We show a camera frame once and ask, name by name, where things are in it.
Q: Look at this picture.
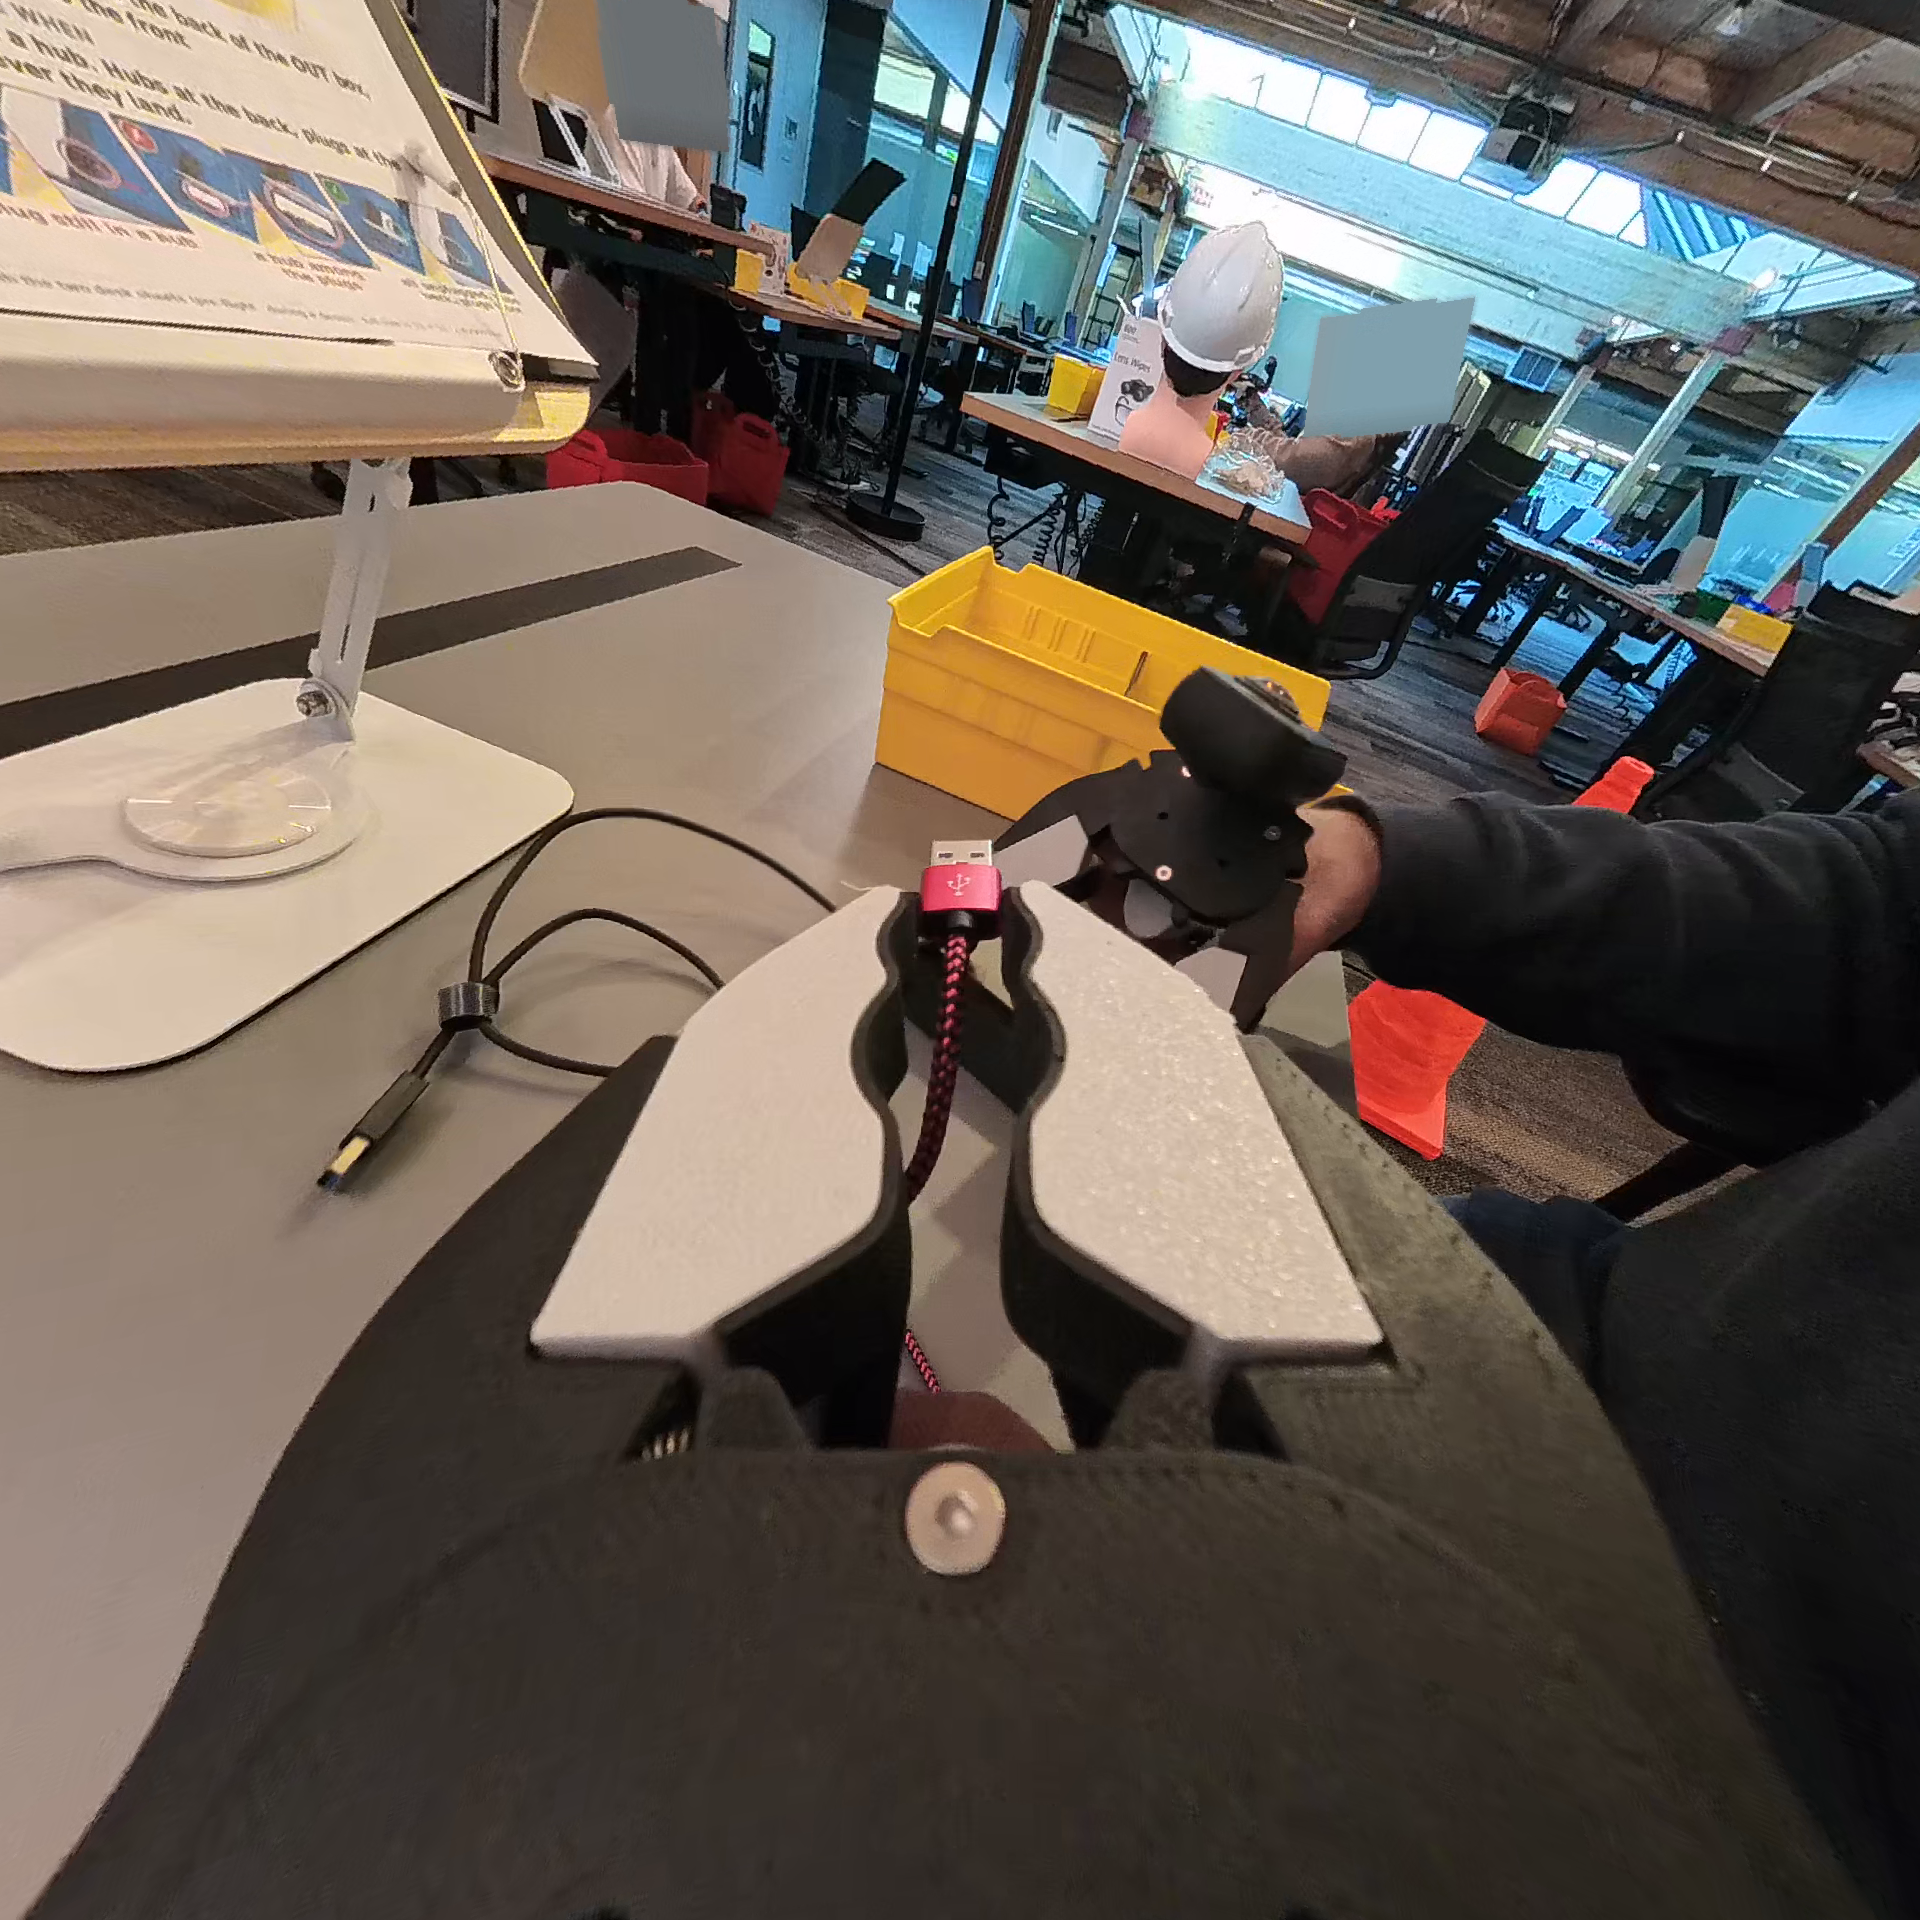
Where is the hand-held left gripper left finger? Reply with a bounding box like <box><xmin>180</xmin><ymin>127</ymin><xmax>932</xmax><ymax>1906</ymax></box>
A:
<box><xmin>527</xmin><ymin>886</ymin><xmax>919</xmax><ymax>1446</ymax></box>

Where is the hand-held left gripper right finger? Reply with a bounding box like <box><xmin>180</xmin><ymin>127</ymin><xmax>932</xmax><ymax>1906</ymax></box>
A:
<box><xmin>1000</xmin><ymin>881</ymin><xmax>1390</xmax><ymax>1446</ymax></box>

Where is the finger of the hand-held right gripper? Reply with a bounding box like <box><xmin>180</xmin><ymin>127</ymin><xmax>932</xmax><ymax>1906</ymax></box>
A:
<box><xmin>1111</xmin><ymin>881</ymin><xmax>1253</xmax><ymax>994</ymax></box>
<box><xmin>994</xmin><ymin>810</ymin><xmax>1111</xmax><ymax>896</ymax></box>

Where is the pink braided usb cable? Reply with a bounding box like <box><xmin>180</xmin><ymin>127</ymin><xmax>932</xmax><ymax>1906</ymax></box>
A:
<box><xmin>896</xmin><ymin>839</ymin><xmax>1010</xmax><ymax>1395</ymax></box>

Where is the yellow plastic bin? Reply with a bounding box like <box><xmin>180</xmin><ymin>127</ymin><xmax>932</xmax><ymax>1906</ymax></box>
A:
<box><xmin>876</xmin><ymin>546</ymin><xmax>1336</xmax><ymax>824</ymax></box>

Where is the black hub cable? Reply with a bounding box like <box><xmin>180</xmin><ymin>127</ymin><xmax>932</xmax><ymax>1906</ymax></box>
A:
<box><xmin>313</xmin><ymin>810</ymin><xmax>840</xmax><ymax>1201</ymax></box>

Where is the person's right hand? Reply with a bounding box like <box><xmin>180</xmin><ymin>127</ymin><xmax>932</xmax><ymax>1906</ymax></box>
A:
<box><xmin>1292</xmin><ymin>799</ymin><xmax>1390</xmax><ymax>970</ymax></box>

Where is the person's left hand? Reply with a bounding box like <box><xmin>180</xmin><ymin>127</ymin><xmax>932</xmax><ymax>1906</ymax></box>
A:
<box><xmin>895</xmin><ymin>1389</ymin><xmax>1055</xmax><ymax>1455</ymax></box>

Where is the orange plastic bin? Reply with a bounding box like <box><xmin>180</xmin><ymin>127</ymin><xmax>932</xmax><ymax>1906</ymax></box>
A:
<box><xmin>1348</xmin><ymin>981</ymin><xmax>1493</xmax><ymax>1160</ymax></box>
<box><xmin>1474</xmin><ymin>667</ymin><xmax>1571</xmax><ymax>755</ymax></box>

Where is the red plastic bin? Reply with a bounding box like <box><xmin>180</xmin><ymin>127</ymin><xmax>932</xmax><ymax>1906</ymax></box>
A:
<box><xmin>1288</xmin><ymin>487</ymin><xmax>1390</xmax><ymax>625</ymax></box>
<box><xmin>691</xmin><ymin>390</ymin><xmax>793</xmax><ymax>512</ymax></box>
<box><xmin>548</xmin><ymin>429</ymin><xmax>709</xmax><ymax>511</ymax></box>

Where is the black mesh office chair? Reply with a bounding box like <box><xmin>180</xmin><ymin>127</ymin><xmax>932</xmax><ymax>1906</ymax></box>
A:
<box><xmin>1305</xmin><ymin>437</ymin><xmax>1546</xmax><ymax>674</ymax></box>

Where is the pink mannequin head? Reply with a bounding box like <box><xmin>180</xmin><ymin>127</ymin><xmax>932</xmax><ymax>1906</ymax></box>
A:
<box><xmin>1119</xmin><ymin>351</ymin><xmax>1218</xmax><ymax>480</ymax></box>

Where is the wooden top desk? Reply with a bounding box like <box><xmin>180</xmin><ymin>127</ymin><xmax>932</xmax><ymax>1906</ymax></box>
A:
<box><xmin>959</xmin><ymin>390</ymin><xmax>1314</xmax><ymax>603</ymax></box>
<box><xmin>479</xmin><ymin>151</ymin><xmax>770</xmax><ymax>437</ymax></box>

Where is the white printed box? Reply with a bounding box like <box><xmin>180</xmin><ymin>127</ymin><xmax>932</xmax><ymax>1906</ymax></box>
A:
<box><xmin>1086</xmin><ymin>310</ymin><xmax>1165</xmax><ymax>442</ymax></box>

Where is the long wooden desk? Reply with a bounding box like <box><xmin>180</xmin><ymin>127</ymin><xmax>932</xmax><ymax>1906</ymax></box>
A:
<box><xmin>1500</xmin><ymin>523</ymin><xmax>1789</xmax><ymax>722</ymax></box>

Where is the black tape strip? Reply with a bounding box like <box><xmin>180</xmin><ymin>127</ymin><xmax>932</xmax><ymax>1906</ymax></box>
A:
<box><xmin>0</xmin><ymin>546</ymin><xmax>744</xmax><ymax>759</ymax></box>

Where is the white hard hat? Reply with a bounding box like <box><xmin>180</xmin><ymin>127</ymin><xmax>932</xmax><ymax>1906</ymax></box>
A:
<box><xmin>1160</xmin><ymin>220</ymin><xmax>1288</xmax><ymax>371</ymax></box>

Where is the framed display screen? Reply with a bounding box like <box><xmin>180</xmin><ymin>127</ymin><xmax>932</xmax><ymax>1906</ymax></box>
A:
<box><xmin>405</xmin><ymin>0</ymin><xmax>499</xmax><ymax>120</ymax></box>

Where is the printed instruction sheet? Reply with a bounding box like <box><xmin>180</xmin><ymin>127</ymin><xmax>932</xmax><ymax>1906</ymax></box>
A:
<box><xmin>0</xmin><ymin>0</ymin><xmax>600</xmax><ymax>437</ymax></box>

